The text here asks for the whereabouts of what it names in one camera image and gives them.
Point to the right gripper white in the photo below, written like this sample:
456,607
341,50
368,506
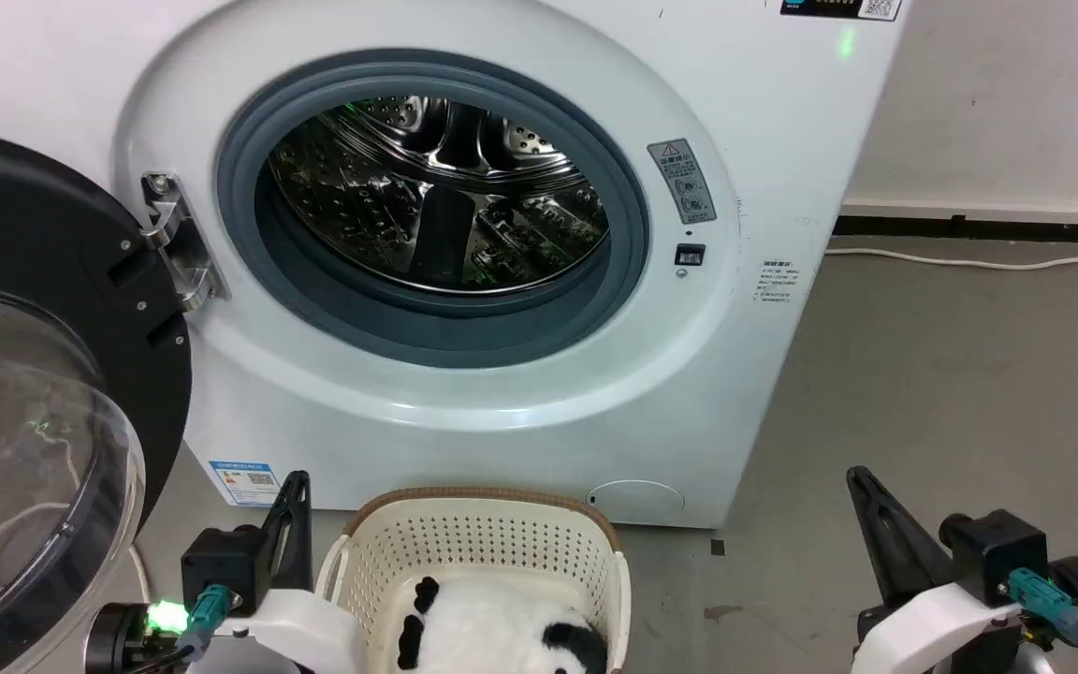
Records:
932,622

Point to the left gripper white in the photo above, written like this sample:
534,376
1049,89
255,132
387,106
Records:
310,627

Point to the white front-load washing machine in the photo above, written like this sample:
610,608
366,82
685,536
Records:
735,393

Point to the blue and white sticker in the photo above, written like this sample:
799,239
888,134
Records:
244,482

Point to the cream perforated laundry basket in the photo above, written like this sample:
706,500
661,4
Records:
473,538

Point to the left black cylinder with light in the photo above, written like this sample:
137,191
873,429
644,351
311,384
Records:
123,637

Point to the black and white panda plush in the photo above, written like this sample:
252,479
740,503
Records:
492,632

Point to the grey rubber door gasket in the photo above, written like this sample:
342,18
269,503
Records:
314,300

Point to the round drain filter cover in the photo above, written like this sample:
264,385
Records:
637,503

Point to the small printed text label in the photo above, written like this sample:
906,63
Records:
773,283

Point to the chrome door hinge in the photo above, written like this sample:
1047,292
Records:
185,262

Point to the black baseboard strip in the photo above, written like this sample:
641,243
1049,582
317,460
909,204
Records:
988,229

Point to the black door latch socket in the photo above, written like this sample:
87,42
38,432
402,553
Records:
690,255

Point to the steel washer drum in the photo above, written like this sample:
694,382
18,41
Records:
436,201

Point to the black washer door, clear glass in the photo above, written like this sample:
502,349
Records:
43,234

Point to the grey warning sticker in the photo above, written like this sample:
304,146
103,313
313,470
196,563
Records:
683,183

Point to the dark control panel strip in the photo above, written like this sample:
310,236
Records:
829,7

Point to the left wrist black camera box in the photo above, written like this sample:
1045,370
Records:
221,562

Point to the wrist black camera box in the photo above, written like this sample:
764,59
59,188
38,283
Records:
1002,552
221,562

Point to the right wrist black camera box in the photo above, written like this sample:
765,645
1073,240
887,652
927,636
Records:
1002,552

